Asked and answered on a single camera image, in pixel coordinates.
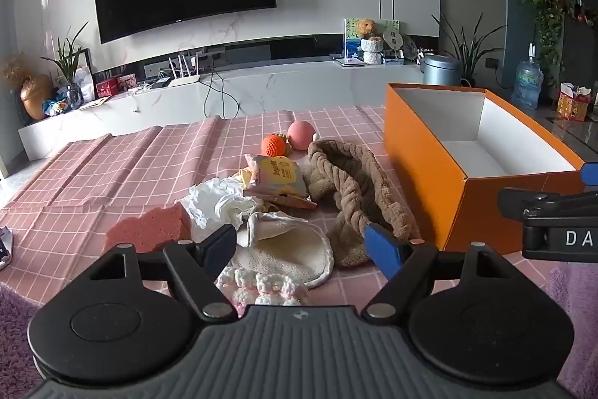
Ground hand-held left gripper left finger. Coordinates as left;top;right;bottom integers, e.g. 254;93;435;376
89;224;239;322

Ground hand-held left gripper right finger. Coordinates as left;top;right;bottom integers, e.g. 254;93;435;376
362;224;509;321

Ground thin white cloth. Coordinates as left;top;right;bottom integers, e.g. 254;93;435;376
180;177;265;231

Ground pink white crochet piece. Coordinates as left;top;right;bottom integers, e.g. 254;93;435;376
215;266;311;318

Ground brown twisted plush headband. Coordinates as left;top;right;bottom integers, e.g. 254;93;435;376
301;139;421;267

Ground cream towel mitt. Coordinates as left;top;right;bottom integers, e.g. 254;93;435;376
229;212;335;289

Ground pink sponge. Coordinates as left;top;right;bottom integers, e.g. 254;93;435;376
104;203;193;255

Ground yellow wipes packet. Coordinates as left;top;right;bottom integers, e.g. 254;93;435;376
244;154;317;210

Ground orange cardboard box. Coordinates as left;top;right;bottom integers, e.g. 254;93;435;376
384;82;587;252

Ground red gift bag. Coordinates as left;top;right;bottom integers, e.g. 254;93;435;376
557;82;593;122

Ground purple rug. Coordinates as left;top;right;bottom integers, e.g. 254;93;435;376
0;261;598;399

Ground blue water bottle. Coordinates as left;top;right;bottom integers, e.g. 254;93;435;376
511;44;544;110

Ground orange crochet fruit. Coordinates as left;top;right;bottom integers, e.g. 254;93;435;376
261;135;293;157

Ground pink checked tablecloth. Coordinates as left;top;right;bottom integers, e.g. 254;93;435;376
0;104;472;320

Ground pink ball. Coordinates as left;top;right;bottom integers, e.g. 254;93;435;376
287;121;316;150

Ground grey metal canister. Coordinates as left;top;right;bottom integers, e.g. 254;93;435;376
422;54;462;86

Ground white marble tv cabinet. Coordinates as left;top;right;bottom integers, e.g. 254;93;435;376
19;57;463;161

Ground green ivy plant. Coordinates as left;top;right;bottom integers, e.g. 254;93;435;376
509;0;580;86

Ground long leaf potted plant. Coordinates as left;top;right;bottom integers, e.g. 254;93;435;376
432;13;508;89

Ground white router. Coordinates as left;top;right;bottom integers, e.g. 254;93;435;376
167;50;201;88

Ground paper sheet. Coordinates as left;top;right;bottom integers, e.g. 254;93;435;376
79;95;113;110

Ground round white fan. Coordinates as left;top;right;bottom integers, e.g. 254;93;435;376
383;30;403;54

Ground blue green painting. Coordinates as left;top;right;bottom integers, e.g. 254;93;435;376
344;18;401;58

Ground blue snack bag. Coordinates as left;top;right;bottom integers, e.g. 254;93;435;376
44;97;71;117

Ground green plant in glass vase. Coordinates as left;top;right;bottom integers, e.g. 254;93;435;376
42;21;89;110

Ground gold vase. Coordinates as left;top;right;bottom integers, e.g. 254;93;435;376
21;74;54;120

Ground dried flowers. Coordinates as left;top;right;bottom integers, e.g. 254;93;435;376
0;53;30;91

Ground black cable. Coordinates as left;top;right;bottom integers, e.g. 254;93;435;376
198;67;241;119

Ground black picture frame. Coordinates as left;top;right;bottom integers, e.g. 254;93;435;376
61;47;94;101

